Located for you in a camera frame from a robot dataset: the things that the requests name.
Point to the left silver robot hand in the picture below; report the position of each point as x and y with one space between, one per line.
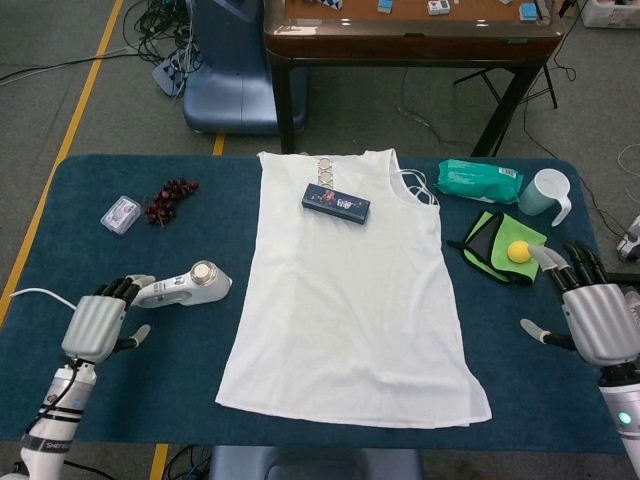
92 325

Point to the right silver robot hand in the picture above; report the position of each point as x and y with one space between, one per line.
600 320

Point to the white handheld steamer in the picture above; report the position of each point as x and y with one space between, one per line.
210 288

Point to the white sleeveless shirt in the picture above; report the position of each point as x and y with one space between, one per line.
340 300

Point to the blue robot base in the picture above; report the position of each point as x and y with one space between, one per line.
230 75

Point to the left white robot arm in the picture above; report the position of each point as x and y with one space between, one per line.
55 415

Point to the dark blue felt table cover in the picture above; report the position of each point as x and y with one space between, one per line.
150 380

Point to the yellow ball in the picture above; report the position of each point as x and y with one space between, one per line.
518 251

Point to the clear purple plastic case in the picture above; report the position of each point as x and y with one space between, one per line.
121 215

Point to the light green cloth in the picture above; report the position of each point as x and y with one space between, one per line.
520 230

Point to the green black-trimmed mesh pouch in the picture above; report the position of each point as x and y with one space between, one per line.
482 245

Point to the dark red grape bunch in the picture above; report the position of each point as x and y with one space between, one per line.
165 202

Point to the green wet wipes pack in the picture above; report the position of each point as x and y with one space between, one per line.
475 181

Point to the black metal stand legs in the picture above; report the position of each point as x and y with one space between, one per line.
550 85

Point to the blue power strip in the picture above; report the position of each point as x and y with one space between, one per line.
167 75

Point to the dark blue patterned box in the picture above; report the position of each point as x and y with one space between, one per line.
336 202

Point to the white storage box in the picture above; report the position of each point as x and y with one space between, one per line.
610 12

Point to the blue mahjong tile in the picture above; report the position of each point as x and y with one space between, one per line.
384 5
527 12

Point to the brown wooden mahjong table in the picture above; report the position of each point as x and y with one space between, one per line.
410 40

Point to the white red mahjong tile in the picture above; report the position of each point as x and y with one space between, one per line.
439 6

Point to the dark blue robot pedestal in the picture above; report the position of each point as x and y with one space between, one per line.
310 465

